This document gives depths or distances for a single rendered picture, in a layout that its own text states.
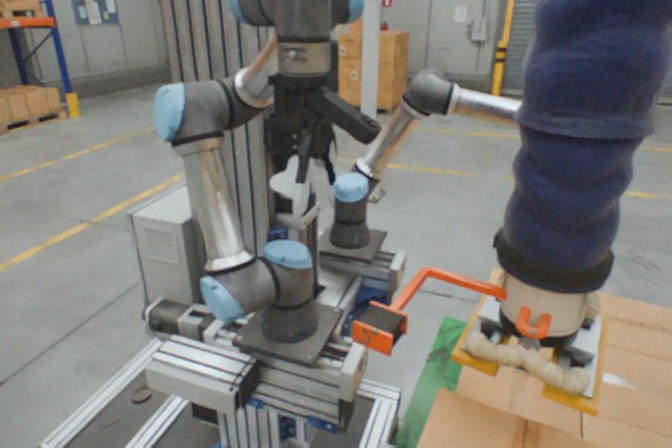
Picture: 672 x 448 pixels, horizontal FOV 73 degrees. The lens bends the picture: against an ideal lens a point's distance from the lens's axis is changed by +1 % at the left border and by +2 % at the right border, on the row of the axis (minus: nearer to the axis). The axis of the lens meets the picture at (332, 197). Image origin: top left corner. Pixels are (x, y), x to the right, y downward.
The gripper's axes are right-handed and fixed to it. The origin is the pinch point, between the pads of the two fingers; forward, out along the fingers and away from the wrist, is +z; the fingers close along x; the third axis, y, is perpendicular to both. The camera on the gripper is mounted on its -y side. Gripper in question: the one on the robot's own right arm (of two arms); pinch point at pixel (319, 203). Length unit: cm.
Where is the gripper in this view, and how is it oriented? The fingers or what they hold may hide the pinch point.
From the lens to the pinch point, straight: 71.8
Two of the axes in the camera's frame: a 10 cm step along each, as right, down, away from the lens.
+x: -3.5, 3.7, -8.6
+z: 0.0, 9.2, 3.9
